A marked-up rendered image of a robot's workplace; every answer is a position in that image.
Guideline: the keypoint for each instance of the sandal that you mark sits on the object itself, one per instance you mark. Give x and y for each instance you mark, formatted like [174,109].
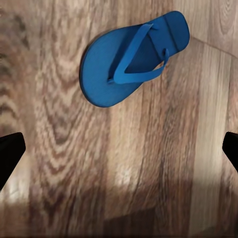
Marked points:
[120,61]

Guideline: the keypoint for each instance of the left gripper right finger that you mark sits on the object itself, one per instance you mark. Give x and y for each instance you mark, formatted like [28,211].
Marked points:
[230,148]

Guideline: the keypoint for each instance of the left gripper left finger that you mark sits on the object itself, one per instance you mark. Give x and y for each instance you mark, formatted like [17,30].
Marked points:
[12,147]

